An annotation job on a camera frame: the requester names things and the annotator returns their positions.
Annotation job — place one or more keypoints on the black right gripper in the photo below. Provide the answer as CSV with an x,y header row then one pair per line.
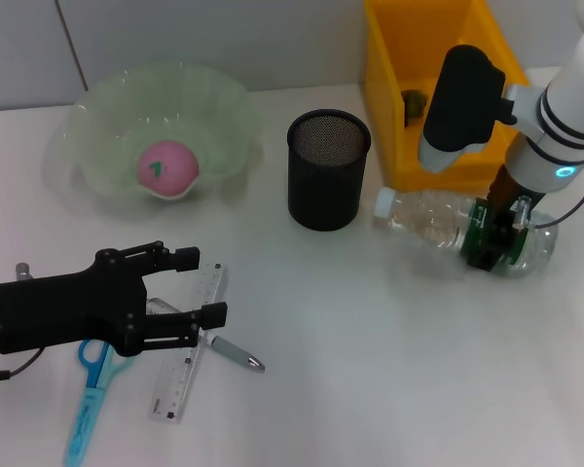
x,y
503,204

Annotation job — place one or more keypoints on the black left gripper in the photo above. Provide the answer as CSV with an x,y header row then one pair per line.
x,y
63,311

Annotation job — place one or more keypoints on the green label water bottle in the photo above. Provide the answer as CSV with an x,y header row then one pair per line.
x,y
423,219

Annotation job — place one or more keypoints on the pink toy peach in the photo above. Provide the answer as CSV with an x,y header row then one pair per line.
x,y
170,168

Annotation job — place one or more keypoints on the blue scissors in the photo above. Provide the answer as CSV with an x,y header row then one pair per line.
x,y
90,394

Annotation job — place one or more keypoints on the clear grey ballpoint pen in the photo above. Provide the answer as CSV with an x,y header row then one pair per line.
x,y
233,352

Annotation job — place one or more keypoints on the transparent plastic ruler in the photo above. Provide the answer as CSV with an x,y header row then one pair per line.
x,y
175,389

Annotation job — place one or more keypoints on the black mesh pen cup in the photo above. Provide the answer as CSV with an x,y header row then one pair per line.
x,y
326,194

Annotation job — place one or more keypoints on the translucent green fruit bowl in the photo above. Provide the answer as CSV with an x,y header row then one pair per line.
x,y
209,112

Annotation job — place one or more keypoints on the yellow plastic bin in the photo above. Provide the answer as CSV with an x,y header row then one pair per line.
x,y
409,44

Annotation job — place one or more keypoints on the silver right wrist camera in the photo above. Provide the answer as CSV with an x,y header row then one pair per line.
x,y
462,97

